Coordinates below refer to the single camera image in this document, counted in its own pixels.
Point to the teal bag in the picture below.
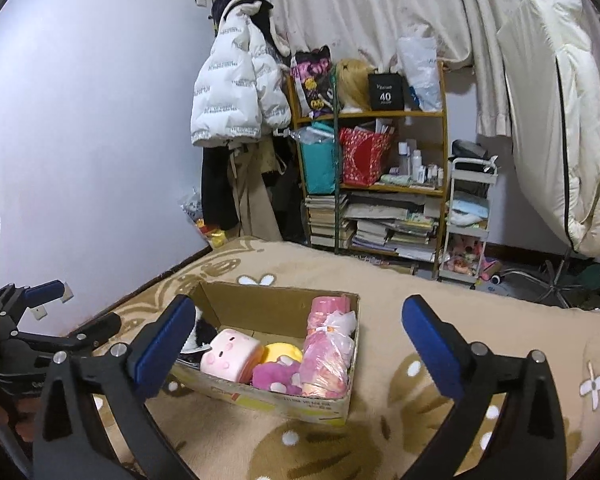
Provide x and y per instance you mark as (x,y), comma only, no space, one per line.
(318,152)

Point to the black purple printed bag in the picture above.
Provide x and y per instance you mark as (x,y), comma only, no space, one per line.
(312,75)

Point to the white wall socket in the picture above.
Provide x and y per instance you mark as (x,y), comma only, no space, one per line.
(67,293)

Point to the blonde wig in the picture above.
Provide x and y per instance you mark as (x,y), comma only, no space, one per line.
(353,87)

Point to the white wall switch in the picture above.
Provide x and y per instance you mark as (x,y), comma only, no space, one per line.
(39,313)

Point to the pink plastic bundle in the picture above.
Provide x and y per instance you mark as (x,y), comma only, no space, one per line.
(328,348)

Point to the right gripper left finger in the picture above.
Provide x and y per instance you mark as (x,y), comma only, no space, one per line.
(70,440)

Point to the white puffer jacket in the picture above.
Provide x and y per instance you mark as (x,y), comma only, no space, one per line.
(238,93)

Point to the clear plastic bag on shelf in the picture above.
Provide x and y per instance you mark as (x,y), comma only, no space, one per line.
(418,58)

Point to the snack bag by wall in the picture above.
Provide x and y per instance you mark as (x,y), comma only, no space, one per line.
(191,205)

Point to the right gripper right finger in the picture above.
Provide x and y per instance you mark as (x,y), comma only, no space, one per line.
(528,440)

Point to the pink roll plush pillow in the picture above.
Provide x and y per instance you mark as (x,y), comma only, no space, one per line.
(232,356)

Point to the cream curtain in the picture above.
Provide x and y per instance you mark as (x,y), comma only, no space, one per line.
(465,31)

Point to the white rolling cart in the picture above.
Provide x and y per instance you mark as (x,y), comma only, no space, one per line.
(467,217)

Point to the yellow plush toy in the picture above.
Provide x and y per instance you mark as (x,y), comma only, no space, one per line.
(272,352)

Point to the cardboard storage box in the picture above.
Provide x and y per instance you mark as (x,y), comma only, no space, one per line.
(272,315)

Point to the black box with 40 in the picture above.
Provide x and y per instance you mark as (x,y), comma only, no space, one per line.
(386,92)

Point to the stack of books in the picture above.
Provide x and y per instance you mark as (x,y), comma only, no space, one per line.
(393,224)

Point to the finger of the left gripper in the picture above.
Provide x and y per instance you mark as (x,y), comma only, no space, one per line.
(43,294)

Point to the red patterned bag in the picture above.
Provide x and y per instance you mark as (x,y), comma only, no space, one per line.
(364,154)

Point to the beige trench coat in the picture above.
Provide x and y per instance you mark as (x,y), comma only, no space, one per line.
(248,164)

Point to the purple plush toy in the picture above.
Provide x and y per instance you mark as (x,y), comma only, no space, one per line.
(281,376)

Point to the wooden bookshelf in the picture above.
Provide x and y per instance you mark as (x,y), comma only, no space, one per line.
(415,162)

